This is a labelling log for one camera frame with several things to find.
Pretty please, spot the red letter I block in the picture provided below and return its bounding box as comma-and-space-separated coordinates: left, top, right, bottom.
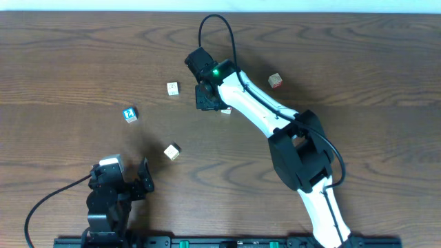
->
221, 107, 232, 114

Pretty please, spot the blue number 2 block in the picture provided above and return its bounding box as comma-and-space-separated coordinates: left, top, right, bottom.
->
123, 107, 138, 123

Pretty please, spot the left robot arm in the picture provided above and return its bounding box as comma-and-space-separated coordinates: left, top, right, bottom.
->
80, 154, 154, 247

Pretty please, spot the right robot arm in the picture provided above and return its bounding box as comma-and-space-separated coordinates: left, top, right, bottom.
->
185, 57, 351, 247

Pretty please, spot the white block lower left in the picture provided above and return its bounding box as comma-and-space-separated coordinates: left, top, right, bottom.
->
164, 143, 181, 161

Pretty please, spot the white block upper left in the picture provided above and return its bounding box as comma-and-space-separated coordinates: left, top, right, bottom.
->
167, 82, 179, 96

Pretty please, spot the white red block upper right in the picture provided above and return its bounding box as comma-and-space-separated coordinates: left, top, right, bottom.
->
268, 73, 283, 89

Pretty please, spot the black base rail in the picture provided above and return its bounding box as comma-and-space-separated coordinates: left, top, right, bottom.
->
53, 236, 403, 248

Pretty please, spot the right black cable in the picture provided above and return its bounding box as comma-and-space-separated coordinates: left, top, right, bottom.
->
198, 13, 347, 248

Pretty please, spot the black cable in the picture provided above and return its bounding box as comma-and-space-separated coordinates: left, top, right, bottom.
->
23, 174, 93, 248
198, 13, 347, 248

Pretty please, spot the left black cable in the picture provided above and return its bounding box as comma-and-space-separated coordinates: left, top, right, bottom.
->
23, 174, 93, 248

